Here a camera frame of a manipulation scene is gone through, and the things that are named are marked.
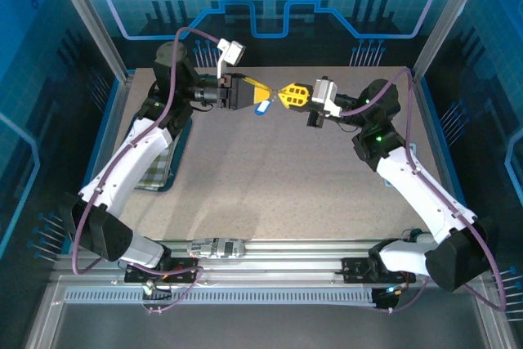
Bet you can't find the dark teal tray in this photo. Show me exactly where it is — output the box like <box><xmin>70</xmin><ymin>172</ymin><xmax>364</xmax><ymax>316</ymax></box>
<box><xmin>130</xmin><ymin>115</ymin><xmax>194</xmax><ymax>194</ymax></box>

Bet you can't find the checked cloth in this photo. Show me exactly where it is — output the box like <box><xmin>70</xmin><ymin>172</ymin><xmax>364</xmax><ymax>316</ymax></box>
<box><xmin>136</xmin><ymin>135</ymin><xmax>177</xmax><ymax>191</ymax></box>

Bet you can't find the round clock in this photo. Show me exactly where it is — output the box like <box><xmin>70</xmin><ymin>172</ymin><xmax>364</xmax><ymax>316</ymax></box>
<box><xmin>402</xmin><ymin>227</ymin><xmax>434</xmax><ymax>244</ymax></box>

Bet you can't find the small circuit board with LEDs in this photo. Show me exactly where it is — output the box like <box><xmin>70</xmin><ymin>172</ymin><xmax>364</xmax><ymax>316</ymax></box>
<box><xmin>373</xmin><ymin>283</ymin><xmax>404</xmax><ymax>310</ymax></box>
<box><xmin>141</xmin><ymin>279</ymin><xmax>172</xmax><ymax>305</ymax></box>

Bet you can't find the tape-wrapped bundle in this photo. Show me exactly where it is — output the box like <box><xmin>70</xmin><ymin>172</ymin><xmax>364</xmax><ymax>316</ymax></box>
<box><xmin>186</xmin><ymin>236</ymin><xmax>246</xmax><ymax>260</ymax></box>

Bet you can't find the aluminium side rail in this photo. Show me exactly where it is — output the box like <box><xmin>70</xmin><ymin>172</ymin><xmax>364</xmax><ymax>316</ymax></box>
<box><xmin>79</xmin><ymin>73</ymin><xmax>134</xmax><ymax>203</ymax></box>
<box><xmin>410</xmin><ymin>69</ymin><xmax>471</xmax><ymax>219</ymax></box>

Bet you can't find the aluminium frame post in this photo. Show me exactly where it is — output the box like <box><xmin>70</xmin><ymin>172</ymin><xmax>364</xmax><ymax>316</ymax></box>
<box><xmin>43</xmin><ymin>0</ymin><xmax>134</xmax><ymax>83</ymax></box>
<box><xmin>411</xmin><ymin>0</ymin><xmax>494</xmax><ymax>83</ymax></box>

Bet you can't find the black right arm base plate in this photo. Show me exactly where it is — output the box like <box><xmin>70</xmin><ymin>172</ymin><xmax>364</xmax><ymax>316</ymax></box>
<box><xmin>341</xmin><ymin>257</ymin><xmax>418</xmax><ymax>284</ymax></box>

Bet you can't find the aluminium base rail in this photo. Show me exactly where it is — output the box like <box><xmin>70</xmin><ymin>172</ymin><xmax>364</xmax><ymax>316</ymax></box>
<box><xmin>56</xmin><ymin>238</ymin><xmax>489</xmax><ymax>284</ymax></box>

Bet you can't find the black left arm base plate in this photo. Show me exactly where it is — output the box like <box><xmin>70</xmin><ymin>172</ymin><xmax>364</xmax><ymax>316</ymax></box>
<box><xmin>122</xmin><ymin>257</ymin><xmax>201</xmax><ymax>284</ymax></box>

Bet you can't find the grey slotted cable duct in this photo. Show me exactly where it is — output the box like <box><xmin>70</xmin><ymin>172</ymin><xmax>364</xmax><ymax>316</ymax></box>
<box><xmin>65</xmin><ymin>287</ymin><xmax>377</xmax><ymax>306</ymax></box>

